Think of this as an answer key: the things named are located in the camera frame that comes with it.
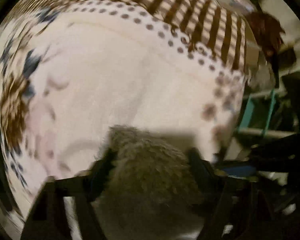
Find grey fluffy fleece pants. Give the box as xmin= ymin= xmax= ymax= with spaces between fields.
xmin=93 ymin=125 xmax=204 ymax=239

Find teal drying rack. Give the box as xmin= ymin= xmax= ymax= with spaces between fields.
xmin=236 ymin=89 xmax=299 ymax=139

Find floral white bed blanket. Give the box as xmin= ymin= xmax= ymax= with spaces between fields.
xmin=0 ymin=0 xmax=247 ymax=217

